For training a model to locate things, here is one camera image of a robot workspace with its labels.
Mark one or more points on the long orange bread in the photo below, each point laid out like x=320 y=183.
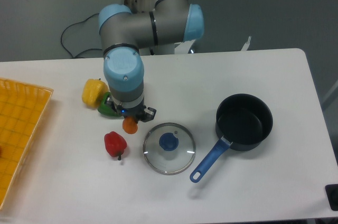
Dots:
x=130 y=125

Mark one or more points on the black saucepan blue handle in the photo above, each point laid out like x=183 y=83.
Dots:
x=242 y=122

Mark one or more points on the white bracket right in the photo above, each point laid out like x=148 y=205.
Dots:
x=246 y=44

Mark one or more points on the glass lid blue knob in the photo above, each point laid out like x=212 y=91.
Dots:
x=169 y=148

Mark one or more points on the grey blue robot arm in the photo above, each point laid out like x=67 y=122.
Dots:
x=124 y=33

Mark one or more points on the green bell pepper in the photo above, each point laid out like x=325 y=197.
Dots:
x=102 y=109

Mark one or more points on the black corner device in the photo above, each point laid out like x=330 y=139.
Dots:
x=331 y=192

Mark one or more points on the yellow woven basket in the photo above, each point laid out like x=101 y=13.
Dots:
x=22 y=108

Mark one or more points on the yellow bell pepper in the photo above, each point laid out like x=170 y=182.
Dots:
x=93 y=92

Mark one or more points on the red bell pepper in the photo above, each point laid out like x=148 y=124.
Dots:
x=115 y=144

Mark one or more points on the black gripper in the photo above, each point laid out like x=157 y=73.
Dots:
x=136 y=109

